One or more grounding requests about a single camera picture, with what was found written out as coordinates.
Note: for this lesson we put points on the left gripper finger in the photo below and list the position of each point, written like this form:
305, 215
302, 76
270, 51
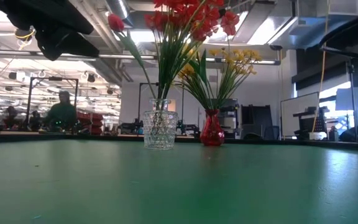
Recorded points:
67, 46

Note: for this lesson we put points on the red tulip flower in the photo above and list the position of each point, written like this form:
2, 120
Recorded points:
116, 22

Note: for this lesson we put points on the red poppy flower spray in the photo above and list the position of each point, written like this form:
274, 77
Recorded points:
169, 18
210, 21

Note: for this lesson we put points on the yellow tulip flower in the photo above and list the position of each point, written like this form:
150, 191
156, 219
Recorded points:
186, 71
189, 49

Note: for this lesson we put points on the yellow small-blossom flower bunch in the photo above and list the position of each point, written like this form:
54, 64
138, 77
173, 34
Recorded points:
238, 60

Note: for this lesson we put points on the clear textured glass vase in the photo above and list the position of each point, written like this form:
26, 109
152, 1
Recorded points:
160, 127

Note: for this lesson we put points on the red glass vase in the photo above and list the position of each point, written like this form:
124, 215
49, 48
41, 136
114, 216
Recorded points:
212, 130

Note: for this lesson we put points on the seated person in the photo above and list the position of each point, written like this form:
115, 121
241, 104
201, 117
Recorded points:
61, 113

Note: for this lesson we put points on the red storage bins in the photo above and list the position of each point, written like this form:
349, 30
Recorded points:
89, 123

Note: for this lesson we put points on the black and white machine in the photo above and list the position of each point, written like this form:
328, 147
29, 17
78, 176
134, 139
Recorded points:
228, 118

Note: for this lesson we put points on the black chair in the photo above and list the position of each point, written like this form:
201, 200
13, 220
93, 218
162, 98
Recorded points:
256, 121

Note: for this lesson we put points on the white board panel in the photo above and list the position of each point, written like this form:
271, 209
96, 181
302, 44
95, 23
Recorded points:
298, 113

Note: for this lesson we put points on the black equipment cart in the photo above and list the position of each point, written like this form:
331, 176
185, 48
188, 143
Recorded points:
311, 119

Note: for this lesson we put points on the silver ceiling air duct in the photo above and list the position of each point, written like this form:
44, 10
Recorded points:
118, 7

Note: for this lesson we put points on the black metal frame stand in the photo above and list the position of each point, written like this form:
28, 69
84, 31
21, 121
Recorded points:
30, 102

